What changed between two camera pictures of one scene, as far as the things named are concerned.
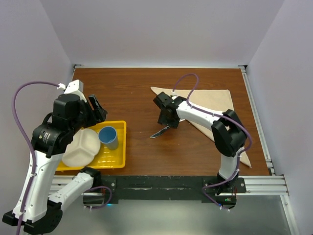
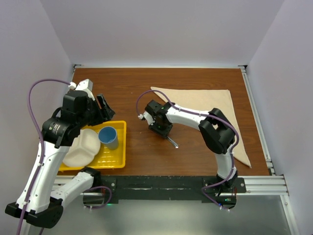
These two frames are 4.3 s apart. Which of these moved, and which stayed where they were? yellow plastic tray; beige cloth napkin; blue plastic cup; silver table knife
Moved: silver table knife
Stayed: blue plastic cup; beige cloth napkin; yellow plastic tray
